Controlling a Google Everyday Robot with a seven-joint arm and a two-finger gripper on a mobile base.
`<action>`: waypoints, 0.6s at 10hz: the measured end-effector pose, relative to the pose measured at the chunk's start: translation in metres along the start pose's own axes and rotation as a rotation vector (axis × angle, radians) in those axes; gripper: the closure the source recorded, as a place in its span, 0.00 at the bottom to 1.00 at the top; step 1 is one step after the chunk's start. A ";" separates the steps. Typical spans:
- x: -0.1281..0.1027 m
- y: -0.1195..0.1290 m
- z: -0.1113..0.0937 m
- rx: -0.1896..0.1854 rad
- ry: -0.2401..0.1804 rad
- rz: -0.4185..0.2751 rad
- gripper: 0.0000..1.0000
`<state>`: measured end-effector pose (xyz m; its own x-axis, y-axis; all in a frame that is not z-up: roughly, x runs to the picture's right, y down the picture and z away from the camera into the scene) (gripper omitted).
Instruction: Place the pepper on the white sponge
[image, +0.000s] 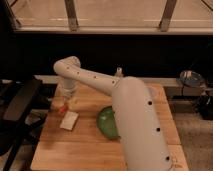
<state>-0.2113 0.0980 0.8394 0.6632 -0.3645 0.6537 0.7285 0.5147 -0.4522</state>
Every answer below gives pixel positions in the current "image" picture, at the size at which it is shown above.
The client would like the white sponge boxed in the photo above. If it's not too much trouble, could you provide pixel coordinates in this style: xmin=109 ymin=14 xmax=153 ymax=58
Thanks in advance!
xmin=60 ymin=111 xmax=79 ymax=131

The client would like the black office chair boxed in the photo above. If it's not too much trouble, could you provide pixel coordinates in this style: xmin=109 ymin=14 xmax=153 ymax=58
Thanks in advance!
xmin=0 ymin=78 xmax=46 ymax=171

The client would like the red orange pepper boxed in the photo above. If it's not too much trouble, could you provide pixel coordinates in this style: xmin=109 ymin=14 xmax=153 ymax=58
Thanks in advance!
xmin=59 ymin=104 xmax=68 ymax=114

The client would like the metal window frame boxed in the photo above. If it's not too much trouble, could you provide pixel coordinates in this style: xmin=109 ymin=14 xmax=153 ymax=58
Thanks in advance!
xmin=0 ymin=0 xmax=213 ymax=35

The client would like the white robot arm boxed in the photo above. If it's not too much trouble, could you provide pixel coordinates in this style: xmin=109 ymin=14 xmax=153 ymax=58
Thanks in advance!
xmin=53 ymin=56 xmax=175 ymax=171

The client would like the green bowl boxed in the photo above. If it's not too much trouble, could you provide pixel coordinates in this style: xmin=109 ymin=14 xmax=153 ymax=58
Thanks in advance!
xmin=96 ymin=106 xmax=119 ymax=140

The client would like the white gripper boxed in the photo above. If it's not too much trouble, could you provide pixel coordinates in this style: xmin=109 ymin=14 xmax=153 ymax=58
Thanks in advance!
xmin=59 ymin=77 xmax=76 ymax=99

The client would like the metal round dish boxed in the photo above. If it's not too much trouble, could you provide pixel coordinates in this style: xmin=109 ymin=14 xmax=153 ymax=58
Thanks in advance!
xmin=180 ymin=70 xmax=204 ymax=87

